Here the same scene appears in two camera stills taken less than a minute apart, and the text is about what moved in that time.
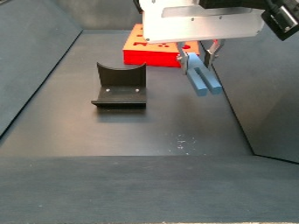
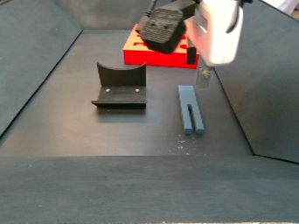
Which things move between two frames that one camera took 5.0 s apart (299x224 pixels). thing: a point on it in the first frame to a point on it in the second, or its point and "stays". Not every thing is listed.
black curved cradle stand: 121,87 stays
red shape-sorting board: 160,53 stays
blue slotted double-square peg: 200,78 to 187,98
